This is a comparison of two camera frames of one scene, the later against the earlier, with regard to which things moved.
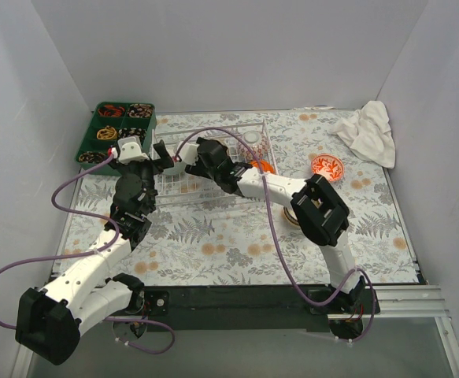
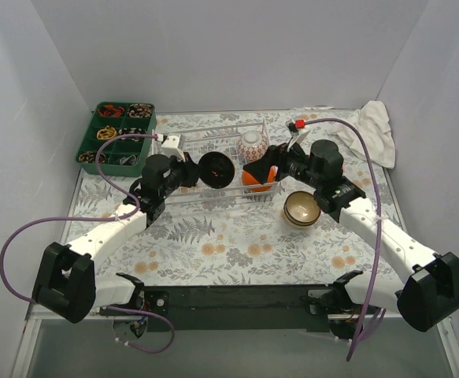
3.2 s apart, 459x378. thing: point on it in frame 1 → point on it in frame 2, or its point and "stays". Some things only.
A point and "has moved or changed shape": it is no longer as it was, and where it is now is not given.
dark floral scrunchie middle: x=131 y=131 stays
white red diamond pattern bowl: x=257 y=142 stays
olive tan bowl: x=227 y=142 has moved or changed shape
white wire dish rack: x=247 y=142 stays
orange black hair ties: x=110 y=111 stays
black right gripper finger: x=194 y=169 → x=260 y=168
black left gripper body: x=150 y=161 → x=191 y=170
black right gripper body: x=197 y=168 → x=283 y=158
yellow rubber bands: x=107 y=133 stays
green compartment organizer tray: x=111 y=121 stays
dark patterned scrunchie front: x=90 y=157 stays
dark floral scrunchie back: x=139 y=110 stays
